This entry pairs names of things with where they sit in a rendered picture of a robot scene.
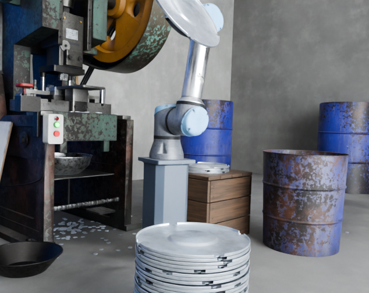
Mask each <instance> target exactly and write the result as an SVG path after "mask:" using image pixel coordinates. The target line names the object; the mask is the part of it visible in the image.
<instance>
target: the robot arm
mask: <svg viewBox="0 0 369 293"><path fill-rule="evenodd" d="M203 6H204V7H205V8H206V10H207V11H208V13H209V14H210V16H211V17H212V19H213V21H214V23H215V25H216V27H217V29H218V31H220V30H221V29H222V27H223V15H222V13H221V11H220V10H219V8H218V7H217V6H216V5H214V4H212V3H207V4H203ZM164 18H165V19H166V21H167V22H168V23H169V24H170V25H171V27H172V28H173V29H174V30H175V31H177V32H178V33H179V34H180V35H182V36H184V37H187V38H188V39H189V40H190V45H189V52H188V56H187V63H186V70H185V75H184V82H183V89H182V96H181V98H180V99H178V100H177V102H176V104H167V105H159V106H157V107H156V108H155V112H154V141H153V143H152V147H151V149H150V153H149V158H150V159H159V160H182V159H184V153H183V149H182V146H181V143H180V136H181V135H185V136H188V137H191V136H197V135H200V134H201V133H203V132H204V131H205V129H206V128H207V125H208V115H207V111H206V110H205V109H204V108H205V105H204V103H203V102H202V98H203V91H204V83H205V76H206V72H207V65H208V57H209V52H210V48H209V47H205V46H202V45H200V44H198V43H196V42H195V41H193V40H192V39H191V38H190V37H188V36H187V35H186V34H184V33H183V32H182V31H180V30H179V29H178V28H177V27H176V26H175V25H174V24H173V23H172V22H171V20H170V19H169V18H168V17H167V15H166V14H165V15H164Z"/></svg>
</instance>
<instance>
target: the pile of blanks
mask: <svg viewBox="0 0 369 293"><path fill-rule="evenodd" d="M135 250H136V257H135V264H136V266H135V274H134V293H248V290H249V273H250V266H249V265H250V251H251V246H249V247H248V248H247V249H246V250H245V251H243V252H241V253H238V254H235V255H231V256H226V257H221V258H220V257H219V256H217V258H207V259H193V258H179V257H174V256H167V255H162V254H159V253H155V252H152V251H149V250H147V249H145V248H143V247H142V246H140V245H139V244H138V243H137V241H136V245H135Z"/></svg>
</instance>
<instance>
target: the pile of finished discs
mask: <svg viewBox="0 0 369 293"><path fill-rule="evenodd" d="M227 172H229V165H228V166H227V165H226V164H223V163H211V162H198V163H195V164H189V173H201V174H220V173H227Z"/></svg>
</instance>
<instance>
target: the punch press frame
mask: <svg viewBox="0 0 369 293"><path fill-rule="evenodd" d="M107 9H108V0H92V24H91V48H93V47H96V46H97V45H99V44H102V43H104V42H106V41H107ZM59 29H60V0H20V6H15V5H10V4H8V3H3V2H0V73H1V74H2V77H3V86H4V92H5V101H6V110H7V115H27V112H18V111H11V110H10V99H15V95H16V93H18V92H19V89H22V87H16V83H30V56H31V54H32V55H33V80H37V89H38V90H41V77H40V73H39V67H41V66H46V65H47V49H43V48H41V41H42V40H44V39H46V38H47V37H49V36H50V35H53V34H54V33H56V32H57V31H59ZM48 85H53V86H54V87H61V86H64V85H68V82H67V81H63V80H58V75H54V74H47V77H46V78H45V91H46V87H48ZM53 114H57V115H63V143H62V144H58V153H67V141H101V151H102V152H108V151H109V141H116V138H117V115H112V114H102V113H81V112H61V111H53ZM116 201H119V197H114V198H107V199H99V200H94V201H87V202H79V203H72V204H67V205H59V206H54V211H58V210H65V209H73V208H79V207H84V206H91V205H98V204H102V203H110V202H116Z"/></svg>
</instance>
